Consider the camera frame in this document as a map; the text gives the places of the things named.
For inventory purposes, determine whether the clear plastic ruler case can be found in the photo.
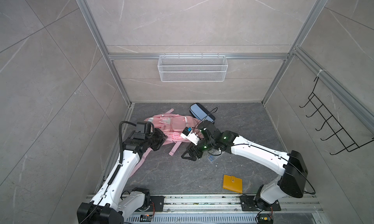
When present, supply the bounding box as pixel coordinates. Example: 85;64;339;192
207;155;217;163

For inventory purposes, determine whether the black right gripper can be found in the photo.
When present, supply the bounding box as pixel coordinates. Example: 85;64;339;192
180;138;215;161

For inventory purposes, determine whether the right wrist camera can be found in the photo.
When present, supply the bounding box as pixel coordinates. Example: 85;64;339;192
181;127;201;146

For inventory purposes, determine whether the yellow leather wallet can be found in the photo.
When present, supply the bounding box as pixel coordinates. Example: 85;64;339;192
223;175;243;194

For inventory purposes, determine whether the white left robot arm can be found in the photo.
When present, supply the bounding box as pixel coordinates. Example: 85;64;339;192
77;122;167;224

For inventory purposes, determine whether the aluminium mounting rail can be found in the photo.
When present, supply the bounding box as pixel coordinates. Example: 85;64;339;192
80;194;323;215

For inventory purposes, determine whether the white wire mesh basket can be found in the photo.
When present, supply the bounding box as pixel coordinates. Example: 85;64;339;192
157;55;228;82

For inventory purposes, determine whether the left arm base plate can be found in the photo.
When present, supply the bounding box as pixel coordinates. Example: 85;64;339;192
136;196;165;212

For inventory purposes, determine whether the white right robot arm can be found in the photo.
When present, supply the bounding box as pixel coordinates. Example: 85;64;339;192
181;120;309;210

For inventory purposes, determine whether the black wire hook rack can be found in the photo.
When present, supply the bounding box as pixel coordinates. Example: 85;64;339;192
299;77;374;155

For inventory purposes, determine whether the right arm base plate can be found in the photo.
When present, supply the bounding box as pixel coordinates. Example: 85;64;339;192
239;194;281;211

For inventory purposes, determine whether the pink student backpack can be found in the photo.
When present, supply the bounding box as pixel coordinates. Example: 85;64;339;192
128;108;205;178

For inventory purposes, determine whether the light blue pencil case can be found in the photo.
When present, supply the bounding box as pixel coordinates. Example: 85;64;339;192
190;103;218;123

